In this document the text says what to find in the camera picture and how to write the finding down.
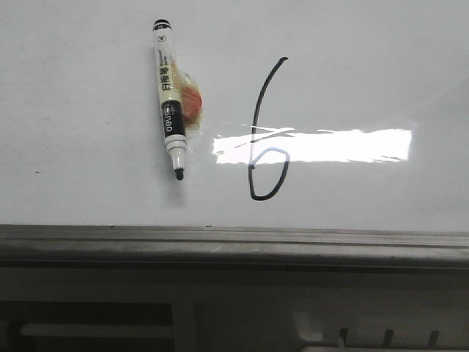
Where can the black white whiteboard marker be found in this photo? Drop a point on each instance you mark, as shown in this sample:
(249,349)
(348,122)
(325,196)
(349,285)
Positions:
(170,96)

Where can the white plastic marker tray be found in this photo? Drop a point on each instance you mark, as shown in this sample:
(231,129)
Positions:
(272,327)

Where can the white whiteboard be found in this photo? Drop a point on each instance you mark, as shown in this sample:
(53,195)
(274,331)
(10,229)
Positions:
(304,114)

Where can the grey aluminium whiteboard frame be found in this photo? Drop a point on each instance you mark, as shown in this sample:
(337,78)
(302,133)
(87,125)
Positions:
(230,247)

